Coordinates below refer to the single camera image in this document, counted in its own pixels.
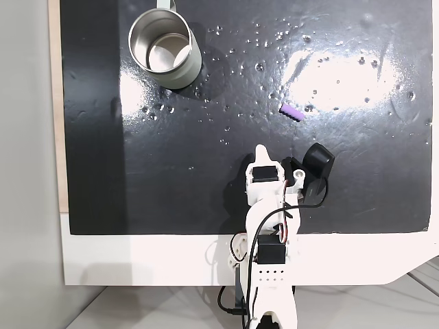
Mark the purple ribbed pen grip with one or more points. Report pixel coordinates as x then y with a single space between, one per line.
291 112

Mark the black glossy mat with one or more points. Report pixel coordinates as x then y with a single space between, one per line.
171 154

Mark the pale green steel mug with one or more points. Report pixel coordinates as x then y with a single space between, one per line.
185 65

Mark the pale wooden board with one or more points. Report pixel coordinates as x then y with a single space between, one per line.
56 103

